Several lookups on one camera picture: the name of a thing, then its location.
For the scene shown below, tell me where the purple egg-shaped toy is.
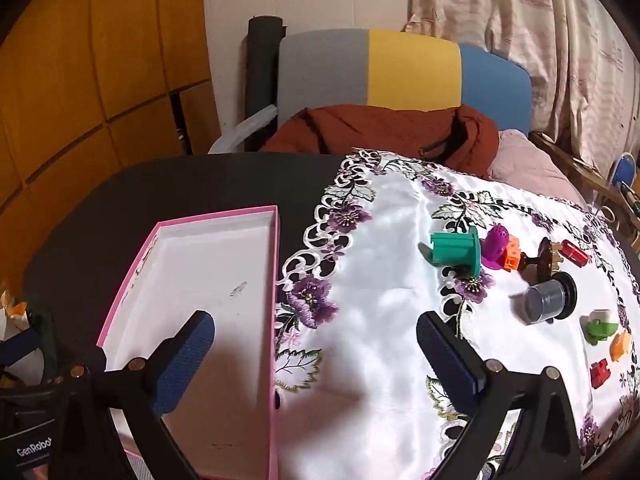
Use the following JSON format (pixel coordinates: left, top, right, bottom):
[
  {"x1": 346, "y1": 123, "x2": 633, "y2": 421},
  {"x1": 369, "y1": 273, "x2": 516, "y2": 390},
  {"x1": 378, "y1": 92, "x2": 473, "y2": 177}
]
[{"x1": 481, "y1": 224, "x2": 512, "y2": 270}]

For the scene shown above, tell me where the red plastic block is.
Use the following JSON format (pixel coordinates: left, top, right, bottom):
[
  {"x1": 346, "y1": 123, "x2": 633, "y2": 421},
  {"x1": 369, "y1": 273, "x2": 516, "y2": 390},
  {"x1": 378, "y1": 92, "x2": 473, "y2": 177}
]
[{"x1": 590, "y1": 359, "x2": 615, "y2": 390}]

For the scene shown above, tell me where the beige patterned curtain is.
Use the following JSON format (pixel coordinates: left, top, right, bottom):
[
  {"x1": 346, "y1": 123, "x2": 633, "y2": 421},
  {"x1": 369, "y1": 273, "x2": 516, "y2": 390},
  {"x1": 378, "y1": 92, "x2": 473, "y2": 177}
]
[{"x1": 405, "y1": 0, "x2": 640, "y2": 181}]

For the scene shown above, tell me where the pink cushion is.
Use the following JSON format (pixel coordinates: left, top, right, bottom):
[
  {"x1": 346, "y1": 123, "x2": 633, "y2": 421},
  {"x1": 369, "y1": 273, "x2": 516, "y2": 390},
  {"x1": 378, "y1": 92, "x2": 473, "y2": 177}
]
[{"x1": 487, "y1": 129, "x2": 591, "y2": 211}]

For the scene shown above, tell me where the red metal capsule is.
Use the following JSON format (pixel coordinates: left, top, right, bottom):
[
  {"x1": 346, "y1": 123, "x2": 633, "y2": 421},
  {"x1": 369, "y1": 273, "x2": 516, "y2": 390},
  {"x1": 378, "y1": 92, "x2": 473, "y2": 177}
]
[{"x1": 561, "y1": 240, "x2": 592, "y2": 267}]

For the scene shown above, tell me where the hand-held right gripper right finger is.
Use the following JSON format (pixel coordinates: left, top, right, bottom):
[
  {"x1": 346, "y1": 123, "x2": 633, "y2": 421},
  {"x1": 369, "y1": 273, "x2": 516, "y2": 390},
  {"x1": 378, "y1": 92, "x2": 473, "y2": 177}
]
[{"x1": 416, "y1": 311, "x2": 583, "y2": 480}]

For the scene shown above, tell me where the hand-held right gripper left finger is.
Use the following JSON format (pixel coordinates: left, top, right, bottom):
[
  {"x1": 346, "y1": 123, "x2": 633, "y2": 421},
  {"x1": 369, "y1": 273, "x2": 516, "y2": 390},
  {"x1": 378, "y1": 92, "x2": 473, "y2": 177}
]
[{"x1": 50, "y1": 310, "x2": 216, "y2": 480}]

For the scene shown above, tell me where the wooden side table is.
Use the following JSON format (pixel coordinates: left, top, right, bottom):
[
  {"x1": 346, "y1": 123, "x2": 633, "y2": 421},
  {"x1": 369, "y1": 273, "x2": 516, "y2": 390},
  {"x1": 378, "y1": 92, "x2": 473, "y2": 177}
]
[{"x1": 530, "y1": 130, "x2": 640, "y2": 241}]

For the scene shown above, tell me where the grey yellow blue headboard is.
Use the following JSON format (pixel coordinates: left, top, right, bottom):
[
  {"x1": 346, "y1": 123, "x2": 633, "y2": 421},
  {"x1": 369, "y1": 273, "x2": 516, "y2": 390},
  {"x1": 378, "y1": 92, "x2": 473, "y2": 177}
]
[{"x1": 277, "y1": 29, "x2": 532, "y2": 136}]

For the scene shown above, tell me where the wooden wardrobe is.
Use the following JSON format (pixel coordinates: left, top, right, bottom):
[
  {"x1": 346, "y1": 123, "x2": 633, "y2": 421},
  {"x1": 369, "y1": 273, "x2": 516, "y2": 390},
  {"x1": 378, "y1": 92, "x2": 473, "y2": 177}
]
[{"x1": 0, "y1": 0, "x2": 221, "y2": 281}]

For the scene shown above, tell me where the orange plastic piece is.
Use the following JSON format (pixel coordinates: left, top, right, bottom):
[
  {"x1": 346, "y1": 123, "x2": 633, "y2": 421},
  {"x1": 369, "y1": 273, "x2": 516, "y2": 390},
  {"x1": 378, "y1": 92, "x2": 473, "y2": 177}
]
[{"x1": 610, "y1": 330, "x2": 632, "y2": 362}]

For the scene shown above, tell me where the rust brown jacket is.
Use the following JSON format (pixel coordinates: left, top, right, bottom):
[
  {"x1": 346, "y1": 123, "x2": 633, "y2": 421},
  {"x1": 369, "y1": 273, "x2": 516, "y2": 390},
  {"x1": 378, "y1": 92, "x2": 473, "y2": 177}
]
[{"x1": 260, "y1": 104, "x2": 501, "y2": 181}]

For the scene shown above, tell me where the black rolled mat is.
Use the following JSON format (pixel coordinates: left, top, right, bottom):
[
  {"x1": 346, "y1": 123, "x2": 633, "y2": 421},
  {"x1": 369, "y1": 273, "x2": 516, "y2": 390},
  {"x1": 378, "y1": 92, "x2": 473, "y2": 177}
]
[{"x1": 244, "y1": 16, "x2": 287, "y2": 153}]

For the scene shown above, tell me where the grey black cylinder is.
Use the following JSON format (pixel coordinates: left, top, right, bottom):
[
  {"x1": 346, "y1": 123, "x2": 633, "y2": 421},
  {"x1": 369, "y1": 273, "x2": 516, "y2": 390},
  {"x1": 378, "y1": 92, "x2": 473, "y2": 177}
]
[{"x1": 522, "y1": 271, "x2": 578, "y2": 326}]

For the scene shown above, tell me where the green black hair tool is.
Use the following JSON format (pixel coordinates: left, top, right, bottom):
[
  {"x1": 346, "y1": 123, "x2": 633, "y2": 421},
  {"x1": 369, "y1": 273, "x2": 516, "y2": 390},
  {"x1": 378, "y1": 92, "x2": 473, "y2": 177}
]
[{"x1": 620, "y1": 185, "x2": 640, "y2": 221}]

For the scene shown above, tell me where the orange plastic block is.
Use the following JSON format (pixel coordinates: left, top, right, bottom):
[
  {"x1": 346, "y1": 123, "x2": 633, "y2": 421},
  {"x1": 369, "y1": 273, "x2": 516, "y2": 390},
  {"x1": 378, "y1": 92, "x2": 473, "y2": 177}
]
[{"x1": 502, "y1": 240, "x2": 522, "y2": 272}]

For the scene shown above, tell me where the pink cardboard box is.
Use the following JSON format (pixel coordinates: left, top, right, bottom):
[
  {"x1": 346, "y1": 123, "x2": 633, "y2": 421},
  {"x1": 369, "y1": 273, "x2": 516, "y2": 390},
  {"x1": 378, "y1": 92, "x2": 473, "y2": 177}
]
[{"x1": 96, "y1": 204, "x2": 281, "y2": 480}]

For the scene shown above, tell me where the green white plastic toy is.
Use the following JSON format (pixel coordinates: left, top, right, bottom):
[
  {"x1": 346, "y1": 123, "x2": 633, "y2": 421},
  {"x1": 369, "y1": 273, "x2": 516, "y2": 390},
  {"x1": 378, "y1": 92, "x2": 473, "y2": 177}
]
[{"x1": 580, "y1": 309, "x2": 618, "y2": 346}]

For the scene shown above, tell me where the white embroidered floral tablecloth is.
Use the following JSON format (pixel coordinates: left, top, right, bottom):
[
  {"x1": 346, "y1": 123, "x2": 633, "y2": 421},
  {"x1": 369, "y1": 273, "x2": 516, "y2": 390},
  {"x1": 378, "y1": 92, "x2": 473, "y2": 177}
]
[{"x1": 272, "y1": 147, "x2": 640, "y2": 480}]

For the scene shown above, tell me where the teal plastic spool toy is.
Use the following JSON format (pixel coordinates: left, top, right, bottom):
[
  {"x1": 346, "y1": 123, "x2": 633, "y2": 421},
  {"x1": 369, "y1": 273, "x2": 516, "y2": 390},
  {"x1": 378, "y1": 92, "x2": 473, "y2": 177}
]
[{"x1": 419, "y1": 226, "x2": 485, "y2": 278}]

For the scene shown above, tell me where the brown scalp massager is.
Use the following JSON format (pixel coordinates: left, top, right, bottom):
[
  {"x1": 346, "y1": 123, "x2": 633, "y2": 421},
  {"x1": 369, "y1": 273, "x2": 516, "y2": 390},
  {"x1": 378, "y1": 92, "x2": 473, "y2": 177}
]
[{"x1": 517, "y1": 237, "x2": 566, "y2": 278}]

